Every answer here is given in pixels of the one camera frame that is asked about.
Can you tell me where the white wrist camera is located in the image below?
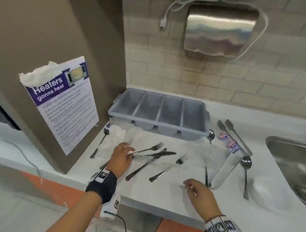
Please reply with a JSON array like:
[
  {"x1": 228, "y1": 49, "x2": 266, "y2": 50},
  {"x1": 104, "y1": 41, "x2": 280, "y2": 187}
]
[{"x1": 100, "y1": 195, "x2": 122, "y2": 220}]

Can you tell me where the brown cabinet panel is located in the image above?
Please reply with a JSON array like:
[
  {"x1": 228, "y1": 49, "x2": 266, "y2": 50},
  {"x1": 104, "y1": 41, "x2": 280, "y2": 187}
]
[{"x1": 0, "y1": 0, "x2": 127, "y2": 174}]

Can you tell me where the steel fork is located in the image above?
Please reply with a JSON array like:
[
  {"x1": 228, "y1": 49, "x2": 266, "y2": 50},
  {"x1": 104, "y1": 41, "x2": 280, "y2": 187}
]
[
  {"x1": 149, "y1": 154, "x2": 189, "y2": 183},
  {"x1": 99, "y1": 142, "x2": 165, "y2": 170}
]

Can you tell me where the person's left forearm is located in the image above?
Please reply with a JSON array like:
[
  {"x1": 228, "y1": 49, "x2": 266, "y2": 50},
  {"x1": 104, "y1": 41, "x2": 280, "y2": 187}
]
[{"x1": 64, "y1": 191, "x2": 104, "y2": 232}]

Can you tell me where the steel table knife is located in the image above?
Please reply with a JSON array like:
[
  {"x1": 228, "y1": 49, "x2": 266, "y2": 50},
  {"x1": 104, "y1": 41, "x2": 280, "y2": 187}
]
[
  {"x1": 125, "y1": 148, "x2": 167, "y2": 181},
  {"x1": 133, "y1": 151, "x2": 177, "y2": 159}
]

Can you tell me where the steel paper towel dispenser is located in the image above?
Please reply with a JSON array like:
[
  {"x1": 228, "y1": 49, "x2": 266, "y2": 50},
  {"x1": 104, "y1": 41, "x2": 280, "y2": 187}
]
[{"x1": 183, "y1": 4, "x2": 260, "y2": 58}]

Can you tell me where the steel spoon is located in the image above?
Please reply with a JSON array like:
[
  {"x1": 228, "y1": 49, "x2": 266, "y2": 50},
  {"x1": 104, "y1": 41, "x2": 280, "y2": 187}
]
[
  {"x1": 90, "y1": 123, "x2": 111, "y2": 159},
  {"x1": 204, "y1": 129, "x2": 215, "y2": 188},
  {"x1": 240, "y1": 155, "x2": 253, "y2": 201}
]

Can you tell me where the black wrist strap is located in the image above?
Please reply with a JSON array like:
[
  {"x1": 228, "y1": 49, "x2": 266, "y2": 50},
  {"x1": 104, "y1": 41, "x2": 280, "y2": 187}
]
[{"x1": 85, "y1": 168, "x2": 118, "y2": 204}]

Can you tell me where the crumpled white paper wad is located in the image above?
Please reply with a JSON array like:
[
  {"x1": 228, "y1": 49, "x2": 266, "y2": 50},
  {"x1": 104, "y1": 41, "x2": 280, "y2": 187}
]
[{"x1": 19, "y1": 61, "x2": 63, "y2": 87}]

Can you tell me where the white bowl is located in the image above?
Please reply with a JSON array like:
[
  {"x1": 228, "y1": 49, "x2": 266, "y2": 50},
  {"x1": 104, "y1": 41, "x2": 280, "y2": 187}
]
[{"x1": 252, "y1": 178, "x2": 286, "y2": 212}]

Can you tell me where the white paper towel sheet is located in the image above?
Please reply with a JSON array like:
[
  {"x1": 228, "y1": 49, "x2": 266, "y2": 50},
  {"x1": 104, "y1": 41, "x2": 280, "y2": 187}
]
[{"x1": 97, "y1": 123, "x2": 168, "y2": 159}]

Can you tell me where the white marker wristband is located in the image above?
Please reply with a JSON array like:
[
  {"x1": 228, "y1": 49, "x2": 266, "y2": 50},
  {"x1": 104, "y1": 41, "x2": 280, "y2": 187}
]
[{"x1": 204, "y1": 214, "x2": 242, "y2": 232}]

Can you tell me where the grey plastic cutlery tray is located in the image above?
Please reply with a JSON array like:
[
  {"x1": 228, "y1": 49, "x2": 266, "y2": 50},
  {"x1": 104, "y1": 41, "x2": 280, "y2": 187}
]
[{"x1": 107, "y1": 88, "x2": 211, "y2": 141}]

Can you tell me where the steel sink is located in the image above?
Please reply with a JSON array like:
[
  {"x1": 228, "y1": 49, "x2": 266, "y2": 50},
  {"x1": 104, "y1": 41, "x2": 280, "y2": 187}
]
[{"x1": 265, "y1": 135, "x2": 306, "y2": 206}]

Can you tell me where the person's left hand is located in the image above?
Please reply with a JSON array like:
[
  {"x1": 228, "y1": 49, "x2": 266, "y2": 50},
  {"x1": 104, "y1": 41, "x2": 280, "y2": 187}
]
[{"x1": 105, "y1": 142, "x2": 136, "y2": 178}]

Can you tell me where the white and purple poster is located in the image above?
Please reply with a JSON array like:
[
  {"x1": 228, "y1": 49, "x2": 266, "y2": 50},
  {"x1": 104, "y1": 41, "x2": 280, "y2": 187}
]
[{"x1": 19, "y1": 56, "x2": 100, "y2": 156}]

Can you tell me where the person's right hand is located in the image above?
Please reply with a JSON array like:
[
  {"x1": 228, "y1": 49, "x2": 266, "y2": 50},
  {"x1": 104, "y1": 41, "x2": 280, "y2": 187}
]
[{"x1": 183, "y1": 178, "x2": 223, "y2": 221}]

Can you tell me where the black camera cable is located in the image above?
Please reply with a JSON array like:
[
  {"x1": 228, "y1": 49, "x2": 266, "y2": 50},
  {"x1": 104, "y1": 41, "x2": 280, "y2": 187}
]
[{"x1": 104, "y1": 210, "x2": 127, "y2": 232}]

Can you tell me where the white plug cable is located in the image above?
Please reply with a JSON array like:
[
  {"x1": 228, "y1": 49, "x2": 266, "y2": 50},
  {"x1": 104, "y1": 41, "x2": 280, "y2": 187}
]
[{"x1": 159, "y1": 0, "x2": 269, "y2": 63}]

